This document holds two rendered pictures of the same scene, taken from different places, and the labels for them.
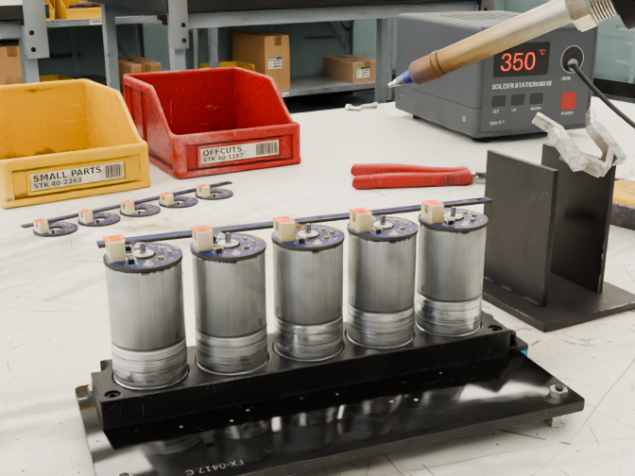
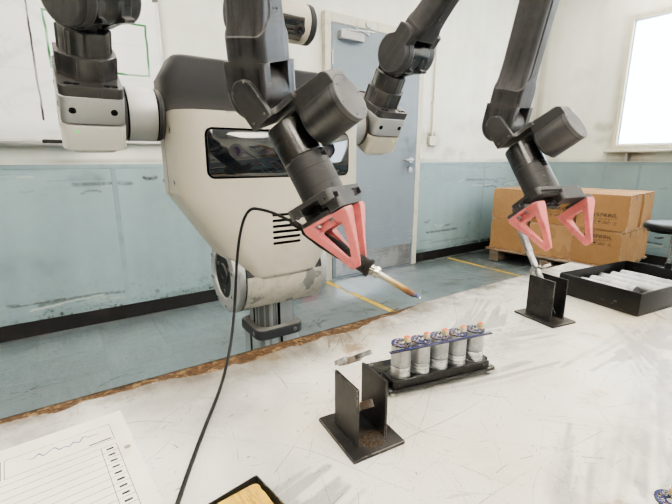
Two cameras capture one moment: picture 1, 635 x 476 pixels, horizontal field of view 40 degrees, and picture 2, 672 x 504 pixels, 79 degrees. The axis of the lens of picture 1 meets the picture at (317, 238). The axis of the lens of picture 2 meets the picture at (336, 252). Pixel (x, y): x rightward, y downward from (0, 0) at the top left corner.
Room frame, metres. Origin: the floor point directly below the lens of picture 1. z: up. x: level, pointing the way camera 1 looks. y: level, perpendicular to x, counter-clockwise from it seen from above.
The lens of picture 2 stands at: (0.76, -0.14, 1.03)
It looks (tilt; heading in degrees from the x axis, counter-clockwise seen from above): 13 degrees down; 179
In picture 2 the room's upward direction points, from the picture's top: straight up
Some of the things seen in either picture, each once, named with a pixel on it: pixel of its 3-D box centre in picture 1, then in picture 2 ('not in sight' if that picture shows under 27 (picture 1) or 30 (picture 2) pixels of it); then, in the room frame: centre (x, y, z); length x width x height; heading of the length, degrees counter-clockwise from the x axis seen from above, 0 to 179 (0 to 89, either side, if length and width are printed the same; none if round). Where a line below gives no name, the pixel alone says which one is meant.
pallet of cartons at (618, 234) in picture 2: not in sight; (565, 227); (-3.13, 2.17, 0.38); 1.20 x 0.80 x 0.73; 39
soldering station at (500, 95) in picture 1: (489, 72); not in sight; (0.79, -0.15, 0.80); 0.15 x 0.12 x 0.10; 21
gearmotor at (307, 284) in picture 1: (308, 301); (438, 353); (0.28, 0.00, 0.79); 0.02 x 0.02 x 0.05
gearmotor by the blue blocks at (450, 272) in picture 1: (449, 280); (400, 361); (0.30, -0.05, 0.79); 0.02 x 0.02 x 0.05
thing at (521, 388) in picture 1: (326, 406); (429, 369); (0.26, 0.00, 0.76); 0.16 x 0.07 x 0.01; 111
